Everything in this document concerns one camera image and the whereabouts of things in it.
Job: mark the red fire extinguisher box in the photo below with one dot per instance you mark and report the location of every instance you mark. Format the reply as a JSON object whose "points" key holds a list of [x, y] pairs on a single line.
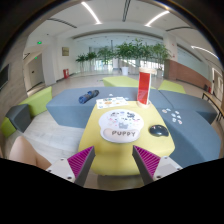
{"points": [[66, 73]]}

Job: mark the green and grey bench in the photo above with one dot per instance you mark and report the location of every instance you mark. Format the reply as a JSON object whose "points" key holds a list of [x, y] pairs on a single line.
{"points": [[19, 116]]}

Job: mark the yellow-green square ottoman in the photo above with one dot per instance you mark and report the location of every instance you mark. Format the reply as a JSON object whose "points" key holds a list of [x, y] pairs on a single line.
{"points": [[115, 159]]}

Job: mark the white puppy mouse pad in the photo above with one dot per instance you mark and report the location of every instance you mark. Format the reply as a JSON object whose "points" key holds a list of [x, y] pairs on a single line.
{"points": [[120, 126]]}

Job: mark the person's bare knee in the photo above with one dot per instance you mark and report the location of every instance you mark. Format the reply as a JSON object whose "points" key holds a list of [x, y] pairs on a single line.
{"points": [[22, 151]]}

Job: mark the potted green plants row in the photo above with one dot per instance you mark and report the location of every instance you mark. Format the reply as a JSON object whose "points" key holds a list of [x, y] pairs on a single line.
{"points": [[151, 57]]}

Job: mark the far green ottoman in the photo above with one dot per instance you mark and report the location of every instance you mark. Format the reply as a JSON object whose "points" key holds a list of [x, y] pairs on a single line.
{"points": [[124, 81]]}

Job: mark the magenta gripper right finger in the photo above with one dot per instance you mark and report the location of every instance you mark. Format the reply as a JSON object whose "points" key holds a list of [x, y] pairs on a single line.
{"points": [[153, 167]]}

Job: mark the rolled blue umbrella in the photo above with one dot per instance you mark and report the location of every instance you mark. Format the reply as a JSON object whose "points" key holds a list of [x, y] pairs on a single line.
{"points": [[89, 95]]}

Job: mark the large grey sofa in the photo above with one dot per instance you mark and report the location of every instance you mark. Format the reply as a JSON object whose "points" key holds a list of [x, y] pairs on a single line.
{"points": [[173, 124]]}

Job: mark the black computer mouse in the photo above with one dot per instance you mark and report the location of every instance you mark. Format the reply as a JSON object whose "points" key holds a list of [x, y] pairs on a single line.
{"points": [[158, 131]]}

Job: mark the wall-mounted black screen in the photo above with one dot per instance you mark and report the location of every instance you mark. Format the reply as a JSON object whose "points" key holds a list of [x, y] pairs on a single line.
{"points": [[4, 76]]}

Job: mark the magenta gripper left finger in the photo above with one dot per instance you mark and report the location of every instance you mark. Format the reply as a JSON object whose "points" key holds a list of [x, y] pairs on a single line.
{"points": [[74, 169]]}

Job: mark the white sticker sheet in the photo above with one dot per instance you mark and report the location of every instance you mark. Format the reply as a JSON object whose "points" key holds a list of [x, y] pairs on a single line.
{"points": [[110, 102]]}

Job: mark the scattered small stickers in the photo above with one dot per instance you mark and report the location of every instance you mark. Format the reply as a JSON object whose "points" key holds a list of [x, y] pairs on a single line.
{"points": [[172, 115]]}

